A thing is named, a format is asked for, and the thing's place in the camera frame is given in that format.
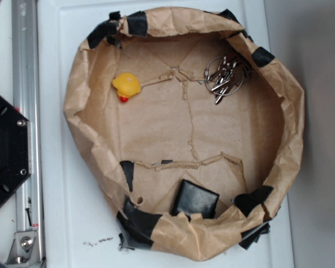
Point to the yellow rubber duck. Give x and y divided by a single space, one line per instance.
127 86

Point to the black leather wallet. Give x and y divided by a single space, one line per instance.
192 198

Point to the brown paper bag bin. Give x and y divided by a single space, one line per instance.
248 149

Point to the metal corner bracket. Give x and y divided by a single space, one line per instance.
24 251

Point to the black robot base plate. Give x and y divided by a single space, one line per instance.
14 150

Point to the bunch of silver keys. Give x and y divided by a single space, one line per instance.
225 75

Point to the aluminium extrusion rail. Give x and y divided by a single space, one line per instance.
29 197

